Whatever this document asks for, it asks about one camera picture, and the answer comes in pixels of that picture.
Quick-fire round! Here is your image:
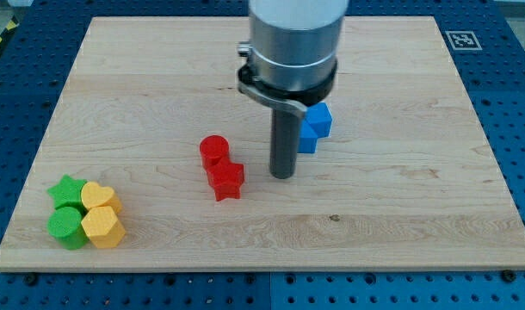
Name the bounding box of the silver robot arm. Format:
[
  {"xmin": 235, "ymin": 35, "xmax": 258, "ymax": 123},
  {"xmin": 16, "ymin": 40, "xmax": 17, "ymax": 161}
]
[{"xmin": 238, "ymin": 0, "xmax": 349, "ymax": 119}]

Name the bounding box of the blue cube block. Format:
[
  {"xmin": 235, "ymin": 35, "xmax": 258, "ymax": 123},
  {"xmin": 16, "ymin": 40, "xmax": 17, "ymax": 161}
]
[{"xmin": 306, "ymin": 102, "xmax": 333, "ymax": 138}]

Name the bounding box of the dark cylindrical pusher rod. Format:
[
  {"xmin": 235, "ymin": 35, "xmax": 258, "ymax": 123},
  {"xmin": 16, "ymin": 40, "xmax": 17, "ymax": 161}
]
[{"xmin": 269, "ymin": 110, "xmax": 302, "ymax": 179}]

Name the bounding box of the red star block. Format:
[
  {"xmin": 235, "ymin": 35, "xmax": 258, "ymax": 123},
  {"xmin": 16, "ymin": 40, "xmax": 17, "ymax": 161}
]
[{"xmin": 207, "ymin": 158, "xmax": 244, "ymax": 202}]

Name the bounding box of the blue block behind rod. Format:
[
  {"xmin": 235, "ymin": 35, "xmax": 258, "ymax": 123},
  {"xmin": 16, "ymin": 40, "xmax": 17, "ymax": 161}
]
[{"xmin": 298, "ymin": 121, "xmax": 318, "ymax": 153}]

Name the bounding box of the red cylinder block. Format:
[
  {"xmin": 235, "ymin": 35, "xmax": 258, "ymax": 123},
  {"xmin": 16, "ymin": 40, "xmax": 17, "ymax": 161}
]
[{"xmin": 199, "ymin": 135, "xmax": 230, "ymax": 169}]

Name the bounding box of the wooden board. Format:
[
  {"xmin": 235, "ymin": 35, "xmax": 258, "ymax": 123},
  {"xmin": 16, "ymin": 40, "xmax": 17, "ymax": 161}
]
[{"xmin": 0, "ymin": 16, "xmax": 525, "ymax": 273}]

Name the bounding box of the yellow hexagon block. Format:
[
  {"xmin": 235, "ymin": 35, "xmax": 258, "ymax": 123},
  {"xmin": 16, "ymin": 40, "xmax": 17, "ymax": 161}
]
[{"xmin": 81, "ymin": 206, "xmax": 126, "ymax": 249}]

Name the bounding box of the yellow heart block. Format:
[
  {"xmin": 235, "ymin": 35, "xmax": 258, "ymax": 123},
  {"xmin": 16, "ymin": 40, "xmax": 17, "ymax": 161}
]
[{"xmin": 80, "ymin": 181, "xmax": 122, "ymax": 214}]

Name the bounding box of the green star block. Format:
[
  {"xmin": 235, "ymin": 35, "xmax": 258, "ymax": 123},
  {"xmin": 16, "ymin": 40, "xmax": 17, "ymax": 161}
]
[{"xmin": 46, "ymin": 174, "xmax": 87, "ymax": 215}]

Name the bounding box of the green cylinder block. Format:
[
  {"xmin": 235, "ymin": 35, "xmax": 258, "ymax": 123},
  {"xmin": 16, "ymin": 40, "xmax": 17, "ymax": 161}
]
[{"xmin": 46, "ymin": 207, "xmax": 89, "ymax": 250}]

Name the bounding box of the white fiducial marker tag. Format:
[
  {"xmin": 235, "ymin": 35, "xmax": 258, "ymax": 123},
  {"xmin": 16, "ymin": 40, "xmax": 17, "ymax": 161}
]
[{"xmin": 446, "ymin": 30, "xmax": 482, "ymax": 51}]

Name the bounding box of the black yellow hazard tape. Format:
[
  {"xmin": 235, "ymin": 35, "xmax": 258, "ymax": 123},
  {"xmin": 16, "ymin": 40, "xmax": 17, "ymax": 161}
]
[{"xmin": 0, "ymin": 15, "xmax": 20, "ymax": 58}]

